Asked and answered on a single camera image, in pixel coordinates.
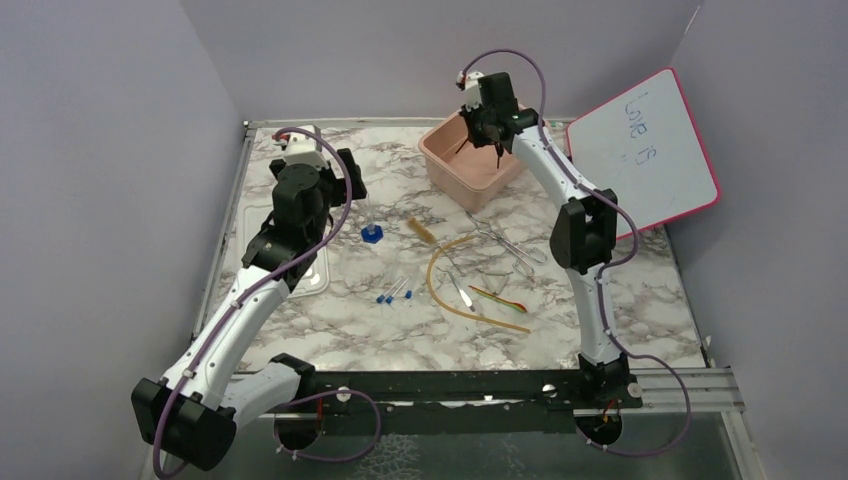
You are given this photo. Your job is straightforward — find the blue base glass cylinder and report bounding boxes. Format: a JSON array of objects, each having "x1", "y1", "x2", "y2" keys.
[{"x1": 358, "y1": 194, "x2": 384, "y2": 245}]

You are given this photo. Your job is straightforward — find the metal crucible tongs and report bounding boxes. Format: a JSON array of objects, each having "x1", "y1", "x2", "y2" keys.
[{"x1": 465, "y1": 212, "x2": 548, "y2": 278}]

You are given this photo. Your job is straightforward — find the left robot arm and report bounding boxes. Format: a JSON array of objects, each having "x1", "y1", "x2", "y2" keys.
[{"x1": 131, "y1": 148, "x2": 367, "y2": 479}]

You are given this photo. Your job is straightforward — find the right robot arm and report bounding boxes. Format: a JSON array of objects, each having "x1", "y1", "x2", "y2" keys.
[{"x1": 457, "y1": 72, "x2": 632, "y2": 407}]

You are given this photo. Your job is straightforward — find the pink plastic bin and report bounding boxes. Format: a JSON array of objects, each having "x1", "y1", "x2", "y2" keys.
[{"x1": 418, "y1": 113, "x2": 526, "y2": 214}]

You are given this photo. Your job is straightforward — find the white plastic lid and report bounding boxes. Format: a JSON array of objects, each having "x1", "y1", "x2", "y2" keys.
[{"x1": 234, "y1": 203, "x2": 330, "y2": 299}]

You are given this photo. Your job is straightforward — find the amber rubber tubing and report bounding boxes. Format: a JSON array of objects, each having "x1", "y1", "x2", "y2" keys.
[{"x1": 425, "y1": 234, "x2": 532, "y2": 335}]

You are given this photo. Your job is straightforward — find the pink framed whiteboard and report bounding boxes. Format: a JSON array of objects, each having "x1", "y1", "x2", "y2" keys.
[{"x1": 566, "y1": 67, "x2": 722, "y2": 238}]

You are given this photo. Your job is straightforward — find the metal spatula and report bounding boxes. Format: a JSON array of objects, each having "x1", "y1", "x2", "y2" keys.
[{"x1": 447, "y1": 271, "x2": 476, "y2": 312}]

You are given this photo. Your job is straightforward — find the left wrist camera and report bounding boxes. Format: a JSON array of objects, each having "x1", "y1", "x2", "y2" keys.
[{"x1": 269, "y1": 131, "x2": 328, "y2": 176}]

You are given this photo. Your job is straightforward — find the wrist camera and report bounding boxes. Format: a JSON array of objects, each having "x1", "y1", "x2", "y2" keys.
[
  {"x1": 269, "y1": 131, "x2": 328, "y2": 176},
  {"x1": 456, "y1": 70, "x2": 485, "y2": 112}
]

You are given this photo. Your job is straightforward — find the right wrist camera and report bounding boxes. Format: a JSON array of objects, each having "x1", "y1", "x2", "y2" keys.
[{"x1": 456, "y1": 70, "x2": 485, "y2": 112}]

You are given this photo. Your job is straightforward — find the purple cable loop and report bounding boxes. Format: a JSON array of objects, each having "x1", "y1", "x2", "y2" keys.
[{"x1": 272, "y1": 388, "x2": 385, "y2": 464}]

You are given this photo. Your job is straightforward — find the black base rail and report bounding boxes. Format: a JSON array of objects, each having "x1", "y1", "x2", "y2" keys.
[{"x1": 251, "y1": 367, "x2": 743, "y2": 439}]

